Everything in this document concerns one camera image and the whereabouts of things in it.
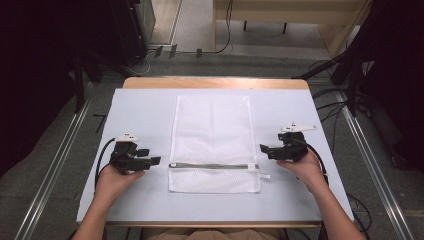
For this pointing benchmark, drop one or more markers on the black tripod stand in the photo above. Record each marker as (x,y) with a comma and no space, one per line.
(346,66)
(83,66)

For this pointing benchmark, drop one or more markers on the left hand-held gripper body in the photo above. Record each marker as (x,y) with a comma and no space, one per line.
(125,156)

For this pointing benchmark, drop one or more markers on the metal floor rail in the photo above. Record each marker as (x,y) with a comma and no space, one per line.
(50,173)
(373,166)

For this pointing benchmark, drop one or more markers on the light wooden bench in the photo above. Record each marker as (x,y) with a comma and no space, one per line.
(286,10)

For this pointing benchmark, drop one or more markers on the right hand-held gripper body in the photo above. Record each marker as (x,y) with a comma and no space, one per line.
(293,146)

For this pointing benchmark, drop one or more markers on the person's right hand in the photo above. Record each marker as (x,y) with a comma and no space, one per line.
(306,170)

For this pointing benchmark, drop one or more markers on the white mesh laundry bag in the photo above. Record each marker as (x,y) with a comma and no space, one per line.
(213,140)

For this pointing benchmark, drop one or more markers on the person's beige trousers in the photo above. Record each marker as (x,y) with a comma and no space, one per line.
(213,234)

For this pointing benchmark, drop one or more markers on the black equipment cabinet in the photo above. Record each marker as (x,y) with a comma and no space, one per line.
(131,26)

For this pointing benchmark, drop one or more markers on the person's left hand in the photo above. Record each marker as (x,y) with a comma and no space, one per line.
(115,182)

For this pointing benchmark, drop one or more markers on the pale blue table cover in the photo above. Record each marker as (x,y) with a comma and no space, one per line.
(146,193)

